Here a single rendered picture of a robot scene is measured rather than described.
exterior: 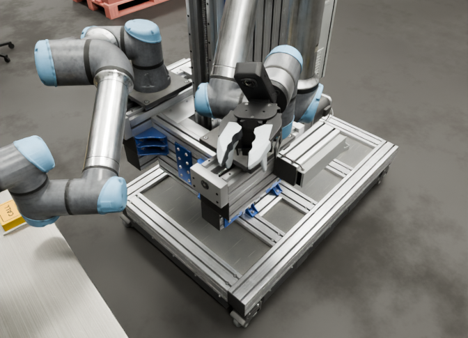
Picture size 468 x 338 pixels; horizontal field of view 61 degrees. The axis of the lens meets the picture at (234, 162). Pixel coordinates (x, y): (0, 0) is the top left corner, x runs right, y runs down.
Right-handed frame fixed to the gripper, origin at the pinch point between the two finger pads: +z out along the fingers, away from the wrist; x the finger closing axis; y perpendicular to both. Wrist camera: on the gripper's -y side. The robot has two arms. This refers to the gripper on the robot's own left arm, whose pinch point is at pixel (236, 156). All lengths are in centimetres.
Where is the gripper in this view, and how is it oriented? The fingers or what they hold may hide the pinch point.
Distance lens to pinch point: 58.3
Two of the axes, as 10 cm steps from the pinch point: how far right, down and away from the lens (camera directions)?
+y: 1.3, 7.6, 6.4
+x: -9.5, -0.9, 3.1
